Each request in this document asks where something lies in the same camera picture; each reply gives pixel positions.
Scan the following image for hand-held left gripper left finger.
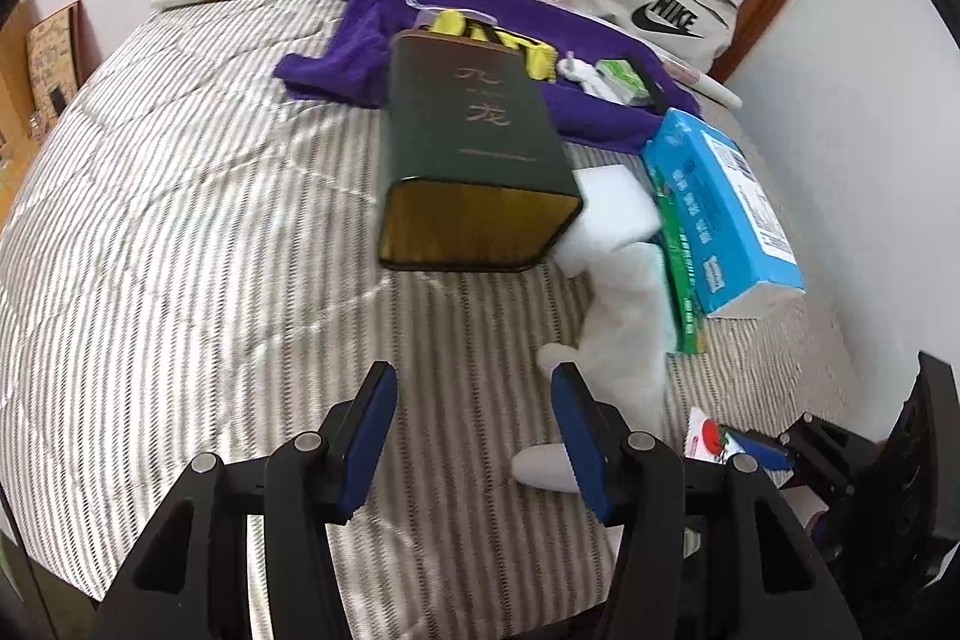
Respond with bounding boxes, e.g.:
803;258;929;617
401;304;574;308
96;361;398;640

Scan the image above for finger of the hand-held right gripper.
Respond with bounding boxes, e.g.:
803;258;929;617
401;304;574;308
780;415;856;498

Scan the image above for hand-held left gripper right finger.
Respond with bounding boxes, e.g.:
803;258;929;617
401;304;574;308
550;361;863;640

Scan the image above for white packet red print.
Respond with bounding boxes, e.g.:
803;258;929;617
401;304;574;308
684;407;785;470

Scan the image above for white plush toy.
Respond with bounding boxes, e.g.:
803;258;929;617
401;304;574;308
512;239;672;495

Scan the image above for green wipes packet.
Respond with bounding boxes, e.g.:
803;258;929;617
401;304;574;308
596;59;650;105

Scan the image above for yellow cloth pack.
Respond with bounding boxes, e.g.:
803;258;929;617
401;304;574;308
416;8;560;82

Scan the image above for green printed plastic pack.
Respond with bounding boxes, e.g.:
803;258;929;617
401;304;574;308
649;175;707;356

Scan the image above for white sponge block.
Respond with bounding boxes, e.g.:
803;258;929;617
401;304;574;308
574;164;661;259

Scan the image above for blue tissue box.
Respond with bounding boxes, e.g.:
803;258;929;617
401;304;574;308
641;109;807;319

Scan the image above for dark green tin box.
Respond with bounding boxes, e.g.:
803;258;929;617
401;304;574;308
377;29;584;272

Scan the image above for small white cloth piece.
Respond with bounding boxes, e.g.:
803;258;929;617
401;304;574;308
559;53;601;86

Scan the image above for purple towel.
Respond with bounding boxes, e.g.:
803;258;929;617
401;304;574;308
274;0;702;157

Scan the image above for light wooden frame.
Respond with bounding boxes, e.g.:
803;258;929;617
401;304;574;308
0;0;38;221

